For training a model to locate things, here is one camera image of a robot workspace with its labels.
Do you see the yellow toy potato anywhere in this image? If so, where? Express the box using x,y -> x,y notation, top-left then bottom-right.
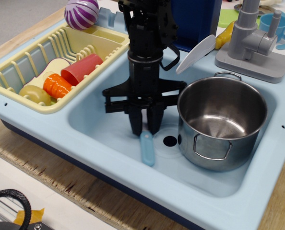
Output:
19,85 -> 51,106

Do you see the white spoon blue handle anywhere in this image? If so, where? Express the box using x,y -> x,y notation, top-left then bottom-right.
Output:
140,109 -> 155,167

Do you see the purple white toy onion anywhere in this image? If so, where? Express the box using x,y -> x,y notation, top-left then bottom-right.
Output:
64,0 -> 99,31

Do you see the red plastic cup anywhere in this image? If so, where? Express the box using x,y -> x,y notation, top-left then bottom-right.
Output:
60,54 -> 103,86

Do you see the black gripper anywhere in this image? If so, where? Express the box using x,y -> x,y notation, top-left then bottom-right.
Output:
102,56 -> 186,135

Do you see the yellow toy banana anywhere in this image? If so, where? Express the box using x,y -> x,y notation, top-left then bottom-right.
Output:
215,21 -> 235,49

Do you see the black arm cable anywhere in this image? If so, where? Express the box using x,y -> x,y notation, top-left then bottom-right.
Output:
160,45 -> 181,71

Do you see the cream dish rack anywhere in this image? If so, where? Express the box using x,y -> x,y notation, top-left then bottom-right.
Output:
0,22 -> 129,114

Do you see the black braided cable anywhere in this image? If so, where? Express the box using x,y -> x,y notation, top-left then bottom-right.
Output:
0,189 -> 32,230

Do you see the light blue toy sink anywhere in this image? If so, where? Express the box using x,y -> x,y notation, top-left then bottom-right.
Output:
0,7 -> 285,230

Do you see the green plastic plate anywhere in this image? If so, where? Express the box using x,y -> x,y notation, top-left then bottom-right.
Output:
218,9 -> 238,28

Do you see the cream toy eggplant slice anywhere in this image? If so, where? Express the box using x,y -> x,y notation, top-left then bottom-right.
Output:
24,58 -> 70,88

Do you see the grey toy faucet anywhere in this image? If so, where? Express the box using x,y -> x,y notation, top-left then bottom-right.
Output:
215,0 -> 285,83

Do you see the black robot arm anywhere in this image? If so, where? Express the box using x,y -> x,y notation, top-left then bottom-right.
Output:
102,0 -> 186,136

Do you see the dark blue box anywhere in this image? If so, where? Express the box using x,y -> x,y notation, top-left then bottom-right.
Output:
171,0 -> 222,52

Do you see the blue plastic cup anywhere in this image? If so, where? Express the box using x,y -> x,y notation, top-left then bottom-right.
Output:
259,13 -> 285,42

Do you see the yellow tape piece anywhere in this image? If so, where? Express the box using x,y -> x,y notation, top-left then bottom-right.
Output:
13,207 -> 45,225

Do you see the stainless steel pot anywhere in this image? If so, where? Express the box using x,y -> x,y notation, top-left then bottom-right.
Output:
177,71 -> 268,172

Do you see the orange toy carrot piece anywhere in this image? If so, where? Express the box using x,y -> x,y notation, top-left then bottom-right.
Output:
43,73 -> 72,99

